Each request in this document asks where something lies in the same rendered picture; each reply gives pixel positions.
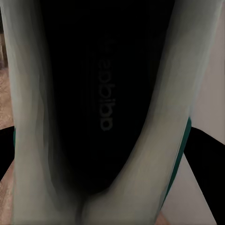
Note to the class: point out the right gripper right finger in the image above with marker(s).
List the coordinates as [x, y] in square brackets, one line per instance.
[206, 157]

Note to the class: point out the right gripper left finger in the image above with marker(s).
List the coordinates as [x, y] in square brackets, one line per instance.
[7, 151]

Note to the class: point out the gym shoe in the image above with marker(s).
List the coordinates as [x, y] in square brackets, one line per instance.
[103, 93]

